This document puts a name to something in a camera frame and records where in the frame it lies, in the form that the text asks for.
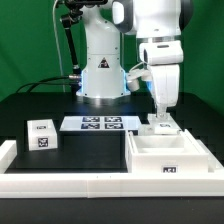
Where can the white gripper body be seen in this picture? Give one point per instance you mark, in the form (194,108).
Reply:
(163,59)

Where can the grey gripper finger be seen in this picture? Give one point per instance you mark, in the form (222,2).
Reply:
(161,112)

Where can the white cabinet door panel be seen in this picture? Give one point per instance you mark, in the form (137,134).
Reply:
(159,126)

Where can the white cabinet box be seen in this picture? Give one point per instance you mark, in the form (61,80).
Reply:
(157,154)

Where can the white cabinet top panel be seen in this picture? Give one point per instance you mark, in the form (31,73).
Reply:
(206,150)

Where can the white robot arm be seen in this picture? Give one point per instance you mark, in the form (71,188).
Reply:
(156,24)

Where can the white base tag plate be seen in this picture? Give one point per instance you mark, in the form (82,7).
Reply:
(100,123)

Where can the small white tagged cube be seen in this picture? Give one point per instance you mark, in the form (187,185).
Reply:
(41,135)

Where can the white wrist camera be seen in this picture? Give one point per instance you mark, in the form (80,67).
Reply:
(133,77)

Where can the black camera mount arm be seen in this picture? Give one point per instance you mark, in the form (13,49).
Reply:
(73,17)

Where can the white U-shaped frame border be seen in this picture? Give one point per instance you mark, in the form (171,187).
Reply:
(71,185)

